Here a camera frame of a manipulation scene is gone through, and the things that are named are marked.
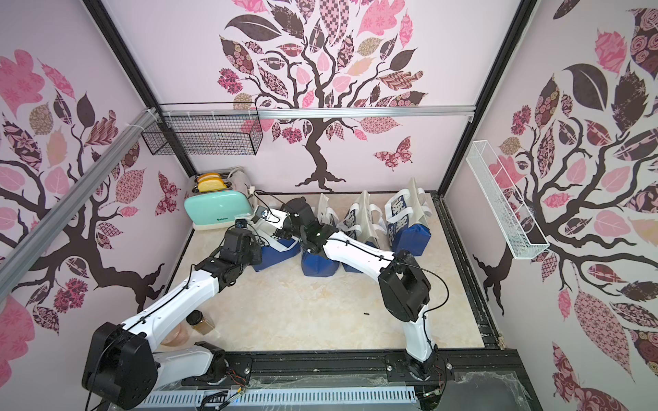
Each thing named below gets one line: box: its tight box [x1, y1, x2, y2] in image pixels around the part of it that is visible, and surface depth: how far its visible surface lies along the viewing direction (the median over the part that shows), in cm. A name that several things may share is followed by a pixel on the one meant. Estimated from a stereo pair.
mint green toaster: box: [184, 168, 254, 231], surface depth 102 cm
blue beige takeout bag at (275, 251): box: [252, 231, 301, 274], surface depth 87 cm
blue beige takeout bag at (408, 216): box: [384, 178, 432, 257], surface depth 92 cm
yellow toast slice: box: [197, 178, 228, 193], surface depth 100 cm
